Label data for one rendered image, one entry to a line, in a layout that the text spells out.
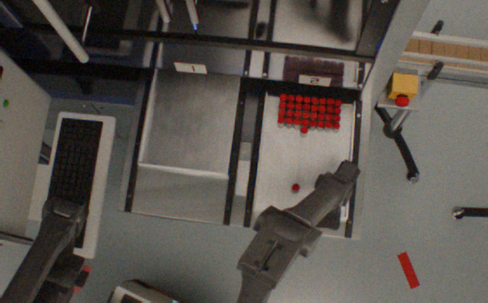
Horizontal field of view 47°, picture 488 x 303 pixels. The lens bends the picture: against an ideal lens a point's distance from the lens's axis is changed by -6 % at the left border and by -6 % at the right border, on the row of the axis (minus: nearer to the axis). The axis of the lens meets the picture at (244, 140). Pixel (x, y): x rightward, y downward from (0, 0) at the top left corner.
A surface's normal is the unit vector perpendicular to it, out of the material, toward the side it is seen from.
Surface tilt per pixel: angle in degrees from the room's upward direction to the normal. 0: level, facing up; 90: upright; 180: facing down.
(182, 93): 0
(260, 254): 18
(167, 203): 0
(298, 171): 0
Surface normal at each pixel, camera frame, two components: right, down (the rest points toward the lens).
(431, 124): -0.04, -0.25
